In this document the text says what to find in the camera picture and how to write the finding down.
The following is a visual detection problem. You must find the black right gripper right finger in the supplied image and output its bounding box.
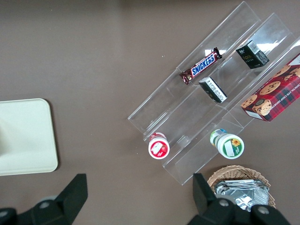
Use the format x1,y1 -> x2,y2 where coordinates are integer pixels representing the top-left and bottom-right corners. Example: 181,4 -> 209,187
185,173 -> 293,225

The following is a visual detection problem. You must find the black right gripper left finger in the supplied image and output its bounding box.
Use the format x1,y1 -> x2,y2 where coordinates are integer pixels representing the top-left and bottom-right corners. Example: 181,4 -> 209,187
0,173 -> 89,225

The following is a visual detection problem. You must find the light tan wicker basket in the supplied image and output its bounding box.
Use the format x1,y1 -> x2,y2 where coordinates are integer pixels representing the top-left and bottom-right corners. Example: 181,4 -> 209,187
207,165 -> 277,209

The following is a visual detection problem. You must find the beige plastic tray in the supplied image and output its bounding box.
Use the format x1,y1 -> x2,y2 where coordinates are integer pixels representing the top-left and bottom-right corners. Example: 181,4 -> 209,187
0,98 -> 59,176

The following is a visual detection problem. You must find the stack of foil trays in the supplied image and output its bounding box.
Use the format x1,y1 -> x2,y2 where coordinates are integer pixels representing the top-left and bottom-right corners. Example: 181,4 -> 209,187
214,179 -> 270,213

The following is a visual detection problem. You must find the green lid yogurt cup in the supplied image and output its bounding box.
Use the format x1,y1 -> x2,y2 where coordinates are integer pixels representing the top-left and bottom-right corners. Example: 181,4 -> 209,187
210,128 -> 245,159

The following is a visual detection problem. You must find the red lid yogurt cup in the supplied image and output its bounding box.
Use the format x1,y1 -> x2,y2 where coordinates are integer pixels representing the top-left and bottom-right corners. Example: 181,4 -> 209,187
148,131 -> 170,159

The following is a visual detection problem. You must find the clear acrylic step shelf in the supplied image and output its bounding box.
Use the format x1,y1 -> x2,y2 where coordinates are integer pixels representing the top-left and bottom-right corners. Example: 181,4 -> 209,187
127,1 -> 300,186

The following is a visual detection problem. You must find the small black carton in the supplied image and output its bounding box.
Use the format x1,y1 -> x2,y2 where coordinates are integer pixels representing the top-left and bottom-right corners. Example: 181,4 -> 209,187
235,39 -> 270,70
198,76 -> 227,104

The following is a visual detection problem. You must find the red tartan cookie box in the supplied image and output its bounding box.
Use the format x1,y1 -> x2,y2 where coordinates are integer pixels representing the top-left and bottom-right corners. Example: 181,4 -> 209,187
240,53 -> 300,122

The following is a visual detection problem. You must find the Snickers chocolate bar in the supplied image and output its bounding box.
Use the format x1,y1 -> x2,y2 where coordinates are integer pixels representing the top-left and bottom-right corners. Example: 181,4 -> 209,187
179,47 -> 222,85

